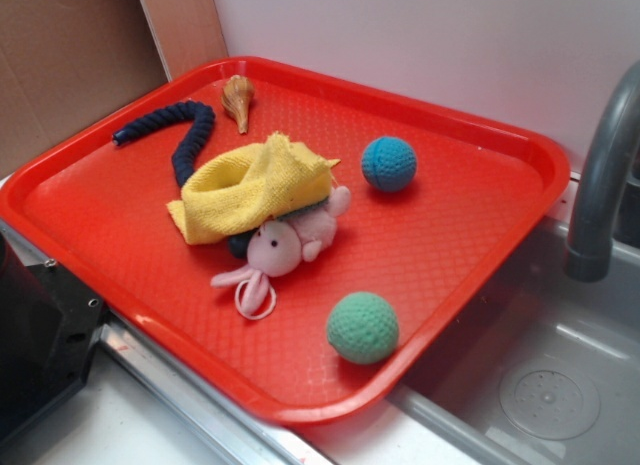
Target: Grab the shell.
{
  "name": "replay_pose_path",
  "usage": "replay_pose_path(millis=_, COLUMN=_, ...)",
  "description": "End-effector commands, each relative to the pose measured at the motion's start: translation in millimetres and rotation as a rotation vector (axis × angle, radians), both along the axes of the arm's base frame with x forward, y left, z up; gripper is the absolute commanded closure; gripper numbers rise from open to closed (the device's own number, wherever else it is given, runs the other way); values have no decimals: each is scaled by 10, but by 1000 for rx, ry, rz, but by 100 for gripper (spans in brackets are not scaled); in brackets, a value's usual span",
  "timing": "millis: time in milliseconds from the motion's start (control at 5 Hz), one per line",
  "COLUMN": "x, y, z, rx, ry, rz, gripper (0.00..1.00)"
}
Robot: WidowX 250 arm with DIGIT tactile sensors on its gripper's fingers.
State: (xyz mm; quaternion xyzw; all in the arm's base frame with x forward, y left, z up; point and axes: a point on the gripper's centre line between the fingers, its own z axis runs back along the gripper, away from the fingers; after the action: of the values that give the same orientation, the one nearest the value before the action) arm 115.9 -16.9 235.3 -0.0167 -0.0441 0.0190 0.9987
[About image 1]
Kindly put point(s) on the green foam ball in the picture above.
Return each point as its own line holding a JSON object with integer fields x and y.
{"x": 363, "y": 328}

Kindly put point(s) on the grey faucet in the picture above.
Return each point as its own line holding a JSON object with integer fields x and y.
{"x": 606, "y": 207}

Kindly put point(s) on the grey sink basin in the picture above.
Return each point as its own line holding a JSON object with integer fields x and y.
{"x": 537, "y": 368}

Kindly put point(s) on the yellow cloth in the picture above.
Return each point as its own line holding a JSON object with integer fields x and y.
{"x": 240, "y": 189}

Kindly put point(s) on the brown cardboard panel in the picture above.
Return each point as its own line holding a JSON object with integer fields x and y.
{"x": 66, "y": 64}

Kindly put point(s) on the blue foam ball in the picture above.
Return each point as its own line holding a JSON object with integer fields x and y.
{"x": 389, "y": 164}

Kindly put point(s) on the red plastic tray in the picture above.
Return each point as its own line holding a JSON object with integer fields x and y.
{"x": 101, "y": 211}

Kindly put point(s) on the brown conch shell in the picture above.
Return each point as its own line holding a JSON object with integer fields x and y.
{"x": 236, "y": 98}

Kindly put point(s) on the pink plush bunny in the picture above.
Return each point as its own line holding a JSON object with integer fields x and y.
{"x": 277, "y": 248}

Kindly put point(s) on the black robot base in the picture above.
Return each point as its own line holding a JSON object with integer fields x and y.
{"x": 50, "y": 324}

